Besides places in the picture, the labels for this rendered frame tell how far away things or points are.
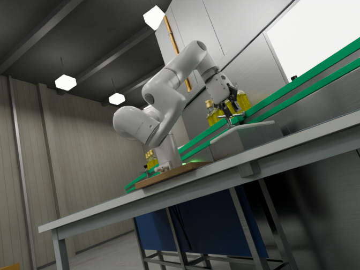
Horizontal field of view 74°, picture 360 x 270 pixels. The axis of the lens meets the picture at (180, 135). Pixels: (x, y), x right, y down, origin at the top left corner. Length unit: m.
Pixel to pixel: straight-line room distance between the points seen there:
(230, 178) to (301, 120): 0.35
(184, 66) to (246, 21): 0.71
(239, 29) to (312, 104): 0.71
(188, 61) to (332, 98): 0.50
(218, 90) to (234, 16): 0.68
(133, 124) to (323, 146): 0.57
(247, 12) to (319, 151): 0.93
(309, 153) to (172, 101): 0.44
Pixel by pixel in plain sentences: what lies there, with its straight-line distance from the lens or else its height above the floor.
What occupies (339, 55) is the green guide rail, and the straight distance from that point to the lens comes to 0.97.
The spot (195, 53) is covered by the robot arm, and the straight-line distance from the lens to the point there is 0.88.
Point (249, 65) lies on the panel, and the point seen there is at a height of 1.22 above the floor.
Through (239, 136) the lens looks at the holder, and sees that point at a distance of 0.82.
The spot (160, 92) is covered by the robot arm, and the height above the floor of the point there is 0.98.
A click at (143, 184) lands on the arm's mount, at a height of 0.76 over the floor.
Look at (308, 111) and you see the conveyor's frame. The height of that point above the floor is 0.83.
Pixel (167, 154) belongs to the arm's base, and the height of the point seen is 0.85.
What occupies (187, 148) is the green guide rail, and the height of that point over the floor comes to 0.94.
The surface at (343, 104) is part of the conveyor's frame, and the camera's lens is 0.94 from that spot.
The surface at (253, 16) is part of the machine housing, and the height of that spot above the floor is 1.45.
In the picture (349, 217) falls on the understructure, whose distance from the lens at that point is 1.26.
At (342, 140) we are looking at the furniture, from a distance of 0.83.
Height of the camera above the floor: 0.66
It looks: 15 degrees up
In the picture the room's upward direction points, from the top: 17 degrees counter-clockwise
